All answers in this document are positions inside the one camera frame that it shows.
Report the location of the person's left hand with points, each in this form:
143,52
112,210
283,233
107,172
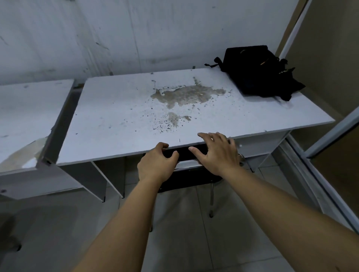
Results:
155,168

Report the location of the person's right hand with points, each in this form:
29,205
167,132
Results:
221,157

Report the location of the black padded chair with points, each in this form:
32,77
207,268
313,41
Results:
190,179

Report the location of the black backpack with orange zippers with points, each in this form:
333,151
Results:
258,73

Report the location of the person's left forearm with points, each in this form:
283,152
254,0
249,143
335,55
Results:
123,232

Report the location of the person's right forearm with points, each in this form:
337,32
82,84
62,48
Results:
294,224

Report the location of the white table drawer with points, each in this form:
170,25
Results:
260,145

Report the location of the stained white table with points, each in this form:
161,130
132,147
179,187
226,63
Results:
117,117

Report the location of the printed brown cardboard sheet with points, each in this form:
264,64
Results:
342,173

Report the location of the white table with peeled patch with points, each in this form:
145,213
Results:
28,112

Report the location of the plain brown cardboard sheet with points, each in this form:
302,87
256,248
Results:
328,56

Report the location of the narrow brown cardboard strip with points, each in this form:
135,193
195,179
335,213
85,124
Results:
291,25

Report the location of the white metal window frame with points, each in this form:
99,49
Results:
331,131

